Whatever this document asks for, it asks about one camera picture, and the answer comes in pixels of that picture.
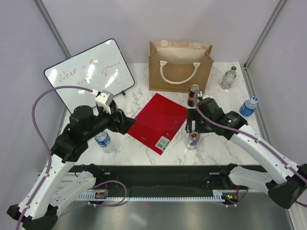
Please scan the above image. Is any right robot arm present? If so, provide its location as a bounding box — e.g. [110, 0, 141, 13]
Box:
[186, 95, 307, 209]

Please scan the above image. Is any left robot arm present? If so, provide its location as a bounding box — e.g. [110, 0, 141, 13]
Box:
[7, 105, 136, 230]

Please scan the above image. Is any clear glass bottle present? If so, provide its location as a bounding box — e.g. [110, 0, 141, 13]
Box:
[220, 66, 236, 90]

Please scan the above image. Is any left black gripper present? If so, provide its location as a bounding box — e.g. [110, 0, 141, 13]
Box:
[84, 103, 136, 140]

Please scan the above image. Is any jute canvas tote bag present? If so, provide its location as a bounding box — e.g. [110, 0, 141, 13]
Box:
[149, 40, 214, 93]

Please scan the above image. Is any dark tall beverage can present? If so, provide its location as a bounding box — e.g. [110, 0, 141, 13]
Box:
[187, 84, 200, 107]

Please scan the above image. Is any white slotted cable duct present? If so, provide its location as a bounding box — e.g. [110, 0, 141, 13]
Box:
[75, 190, 239, 202]

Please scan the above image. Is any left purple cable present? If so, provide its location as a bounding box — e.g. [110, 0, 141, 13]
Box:
[15, 85, 99, 230]

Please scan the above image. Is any aluminium frame rail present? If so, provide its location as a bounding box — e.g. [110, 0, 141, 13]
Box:
[241, 62, 272, 142]

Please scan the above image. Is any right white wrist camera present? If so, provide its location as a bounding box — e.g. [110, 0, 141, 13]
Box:
[197, 92, 213, 101]

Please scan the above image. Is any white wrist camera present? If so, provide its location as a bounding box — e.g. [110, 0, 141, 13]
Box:
[197, 92, 213, 101]
[92, 90, 114, 114]

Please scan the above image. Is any blue label plastic bottle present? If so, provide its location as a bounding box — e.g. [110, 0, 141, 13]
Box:
[94, 131, 115, 153]
[239, 96, 259, 117]

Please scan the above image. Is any red plastic folder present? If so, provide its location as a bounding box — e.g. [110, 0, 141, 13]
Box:
[128, 93, 187, 155]

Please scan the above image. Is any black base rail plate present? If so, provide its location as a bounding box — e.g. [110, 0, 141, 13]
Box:
[69, 164, 267, 192]

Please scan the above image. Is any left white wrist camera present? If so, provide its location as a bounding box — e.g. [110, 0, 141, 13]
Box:
[92, 90, 114, 114]

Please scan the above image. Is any purple cable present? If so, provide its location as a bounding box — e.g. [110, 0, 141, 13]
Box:
[194, 92, 307, 207]
[15, 85, 99, 230]

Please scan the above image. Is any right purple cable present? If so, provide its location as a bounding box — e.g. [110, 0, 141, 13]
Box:
[194, 92, 307, 207]

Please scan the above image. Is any white dry-erase board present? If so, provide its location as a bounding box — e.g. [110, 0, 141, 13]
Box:
[44, 38, 135, 113]

